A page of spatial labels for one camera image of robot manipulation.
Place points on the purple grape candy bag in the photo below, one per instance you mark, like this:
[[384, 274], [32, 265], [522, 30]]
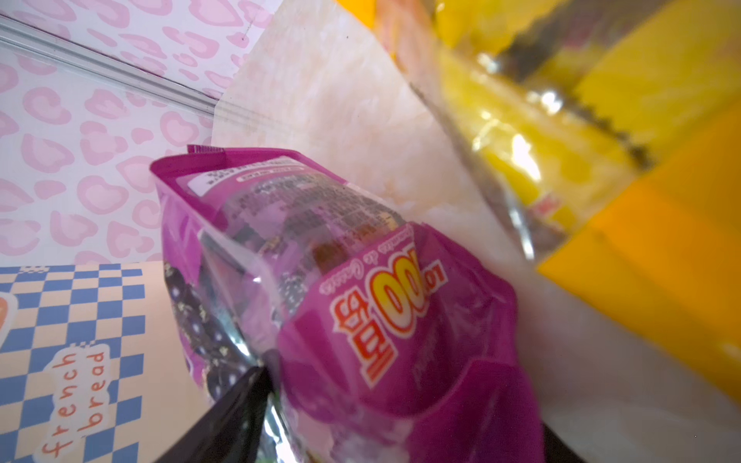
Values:
[[385, 340]]

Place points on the blue checkered paper bag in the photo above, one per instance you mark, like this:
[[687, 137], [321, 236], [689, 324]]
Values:
[[92, 367]]

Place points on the aluminium corner frame post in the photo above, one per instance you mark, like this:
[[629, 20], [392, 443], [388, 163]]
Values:
[[39, 44]]

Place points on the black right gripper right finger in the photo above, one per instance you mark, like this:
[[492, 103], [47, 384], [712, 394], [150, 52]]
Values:
[[556, 450]]

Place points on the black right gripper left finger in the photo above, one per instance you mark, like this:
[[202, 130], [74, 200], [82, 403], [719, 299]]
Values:
[[231, 430]]

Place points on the yellow orange candy bag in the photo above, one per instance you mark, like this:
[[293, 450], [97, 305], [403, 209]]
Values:
[[605, 136]]

